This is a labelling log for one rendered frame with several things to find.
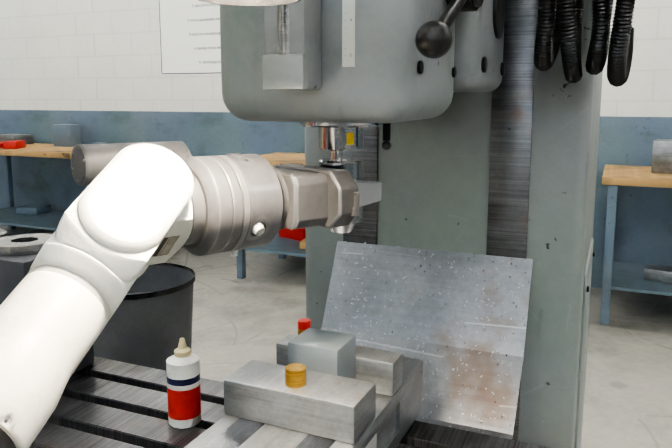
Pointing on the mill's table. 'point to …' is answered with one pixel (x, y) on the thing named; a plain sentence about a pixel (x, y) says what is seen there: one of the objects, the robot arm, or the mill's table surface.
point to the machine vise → (393, 415)
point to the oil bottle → (183, 387)
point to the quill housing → (352, 42)
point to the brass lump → (295, 375)
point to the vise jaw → (301, 401)
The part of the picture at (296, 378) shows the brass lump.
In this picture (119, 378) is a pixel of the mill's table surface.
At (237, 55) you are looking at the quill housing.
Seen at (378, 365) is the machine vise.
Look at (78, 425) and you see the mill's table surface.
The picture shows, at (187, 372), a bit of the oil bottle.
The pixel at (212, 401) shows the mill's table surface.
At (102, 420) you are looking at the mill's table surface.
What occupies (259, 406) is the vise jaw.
